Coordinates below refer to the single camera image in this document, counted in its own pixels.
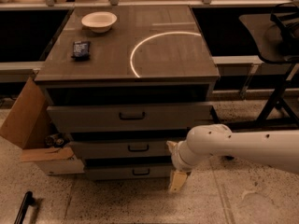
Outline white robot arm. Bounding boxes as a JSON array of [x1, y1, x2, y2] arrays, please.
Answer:
[[166, 124, 299, 192]]

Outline open cardboard box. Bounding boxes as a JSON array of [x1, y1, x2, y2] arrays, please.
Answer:
[[0, 78, 83, 175]]

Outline grey drawer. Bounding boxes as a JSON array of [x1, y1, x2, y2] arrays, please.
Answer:
[[70, 138, 180, 160], [47, 103, 216, 133], [84, 163, 173, 180]]

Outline grey drawer cabinet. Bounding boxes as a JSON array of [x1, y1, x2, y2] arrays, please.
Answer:
[[36, 6, 220, 174]]

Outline grey bottom drawer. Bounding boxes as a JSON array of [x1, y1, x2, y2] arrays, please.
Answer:
[[84, 163, 173, 180]]

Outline black bar on floor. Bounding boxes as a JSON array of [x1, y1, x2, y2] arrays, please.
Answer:
[[14, 191, 36, 224]]

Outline dark snack packet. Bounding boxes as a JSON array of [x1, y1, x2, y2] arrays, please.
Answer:
[[72, 41, 91, 60]]

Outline grey top drawer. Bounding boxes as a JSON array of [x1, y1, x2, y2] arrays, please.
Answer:
[[47, 103, 216, 133]]

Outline black chair with metal legs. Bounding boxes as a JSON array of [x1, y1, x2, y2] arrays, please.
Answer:
[[223, 12, 299, 133]]

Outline cans inside cardboard box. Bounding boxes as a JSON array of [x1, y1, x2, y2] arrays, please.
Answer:
[[45, 133, 65, 147]]

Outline white bowl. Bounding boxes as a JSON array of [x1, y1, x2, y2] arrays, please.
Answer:
[[81, 12, 117, 34]]

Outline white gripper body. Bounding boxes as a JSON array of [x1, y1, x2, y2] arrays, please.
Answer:
[[170, 141, 200, 173]]

